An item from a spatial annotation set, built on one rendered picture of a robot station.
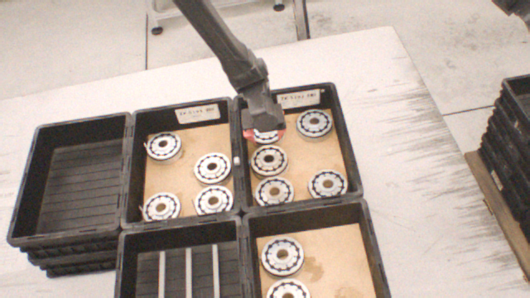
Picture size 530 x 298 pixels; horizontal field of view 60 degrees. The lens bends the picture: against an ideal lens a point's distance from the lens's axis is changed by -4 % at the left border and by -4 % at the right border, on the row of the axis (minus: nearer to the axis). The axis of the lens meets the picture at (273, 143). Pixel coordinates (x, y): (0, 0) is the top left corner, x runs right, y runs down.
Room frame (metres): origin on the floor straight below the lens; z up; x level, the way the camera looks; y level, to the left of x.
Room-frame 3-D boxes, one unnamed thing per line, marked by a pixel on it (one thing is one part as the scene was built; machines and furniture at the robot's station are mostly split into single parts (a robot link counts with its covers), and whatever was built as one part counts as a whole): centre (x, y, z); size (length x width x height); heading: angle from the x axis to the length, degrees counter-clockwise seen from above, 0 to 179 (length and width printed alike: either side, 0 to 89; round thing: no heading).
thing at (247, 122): (0.80, 0.02, 1.06); 0.10 x 0.07 x 0.07; 91
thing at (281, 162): (0.80, 0.02, 0.86); 0.10 x 0.10 x 0.01
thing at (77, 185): (0.81, 0.55, 0.87); 0.40 x 0.30 x 0.11; 0
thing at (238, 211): (0.80, 0.25, 0.92); 0.40 x 0.30 x 0.02; 0
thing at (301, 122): (0.91, -0.13, 0.86); 0.10 x 0.10 x 0.01
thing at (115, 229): (0.81, 0.55, 0.92); 0.40 x 0.30 x 0.02; 0
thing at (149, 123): (0.80, 0.25, 0.87); 0.40 x 0.30 x 0.11; 0
